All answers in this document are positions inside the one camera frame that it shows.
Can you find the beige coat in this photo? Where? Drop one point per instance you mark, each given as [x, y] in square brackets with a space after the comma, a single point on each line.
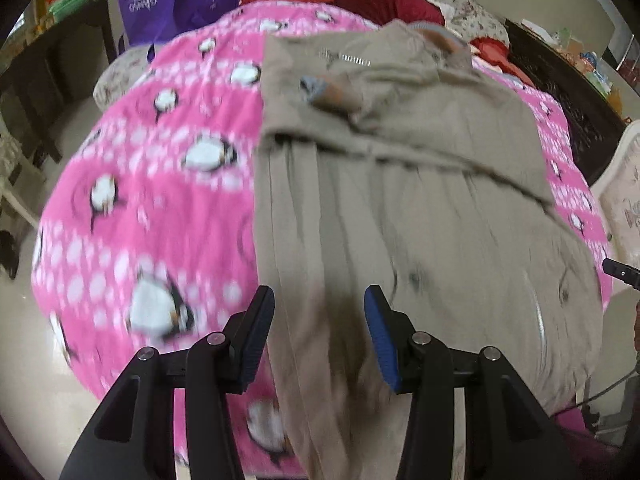
[400, 200]

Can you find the dark wooden table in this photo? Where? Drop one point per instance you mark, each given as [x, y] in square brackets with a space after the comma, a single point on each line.
[45, 75]

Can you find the dark maroon cloth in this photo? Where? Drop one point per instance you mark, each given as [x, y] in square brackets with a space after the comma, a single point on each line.
[605, 455]

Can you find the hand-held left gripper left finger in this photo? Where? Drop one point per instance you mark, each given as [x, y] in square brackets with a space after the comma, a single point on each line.
[257, 332]

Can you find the pink penguin print blanket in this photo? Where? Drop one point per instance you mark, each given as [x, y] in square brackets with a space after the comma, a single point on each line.
[160, 220]

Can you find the floral pillow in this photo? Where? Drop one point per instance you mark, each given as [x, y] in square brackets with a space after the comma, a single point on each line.
[117, 77]

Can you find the green plastic container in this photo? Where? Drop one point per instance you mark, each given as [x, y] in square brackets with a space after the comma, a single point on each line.
[70, 2]

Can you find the red cloth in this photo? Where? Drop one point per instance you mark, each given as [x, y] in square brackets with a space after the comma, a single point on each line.
[492, 50]

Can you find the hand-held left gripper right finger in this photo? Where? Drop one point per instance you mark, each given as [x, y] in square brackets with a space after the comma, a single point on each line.
[382, 340]

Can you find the dark red velvet cushion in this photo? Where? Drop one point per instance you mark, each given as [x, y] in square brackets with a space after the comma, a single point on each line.
[385, 2]

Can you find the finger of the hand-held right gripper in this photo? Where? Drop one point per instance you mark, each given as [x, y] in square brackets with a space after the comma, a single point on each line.
[625, 274]

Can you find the cream upholstered chair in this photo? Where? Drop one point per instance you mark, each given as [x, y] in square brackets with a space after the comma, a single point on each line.
[622, 200]

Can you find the dark carved wooden cabinet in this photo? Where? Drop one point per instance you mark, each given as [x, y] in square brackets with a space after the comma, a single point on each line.
[565, 95]

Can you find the white plastic chair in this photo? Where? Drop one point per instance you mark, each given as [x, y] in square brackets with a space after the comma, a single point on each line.
[12, 175]

